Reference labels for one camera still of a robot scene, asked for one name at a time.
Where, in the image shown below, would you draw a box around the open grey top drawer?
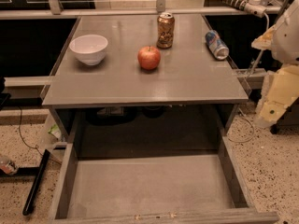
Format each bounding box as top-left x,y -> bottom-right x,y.
49,136 -> 278,224

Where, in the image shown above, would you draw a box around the red apple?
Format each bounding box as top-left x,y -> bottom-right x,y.
137,46 -> 161,70

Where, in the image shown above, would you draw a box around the gold soda can upright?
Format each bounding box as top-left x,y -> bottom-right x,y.
156,12 -> 175,49

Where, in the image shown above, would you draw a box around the grey cabinet with top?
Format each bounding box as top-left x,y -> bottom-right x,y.
43,15 -> 248,160

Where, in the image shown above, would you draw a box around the white cable on floor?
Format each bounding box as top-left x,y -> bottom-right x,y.
227,107 -> 257,144

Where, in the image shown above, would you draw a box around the blue soda can lying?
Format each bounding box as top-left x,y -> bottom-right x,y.
205,30 -> 229,61

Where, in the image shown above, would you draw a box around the black cable on floor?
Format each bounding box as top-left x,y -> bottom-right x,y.
17,105 -> 45,157

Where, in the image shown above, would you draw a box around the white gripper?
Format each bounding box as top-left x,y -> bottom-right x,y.
251,0 -> 299,128

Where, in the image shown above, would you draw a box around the plastic bottle on floor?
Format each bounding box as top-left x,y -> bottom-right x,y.
0,156 -> 18,175

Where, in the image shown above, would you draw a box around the white ceramic bowl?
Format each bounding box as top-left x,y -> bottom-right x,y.
69,35 -> 108,66

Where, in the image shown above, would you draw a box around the black bar on floor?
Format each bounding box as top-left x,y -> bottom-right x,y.
22,150 -> 50,216

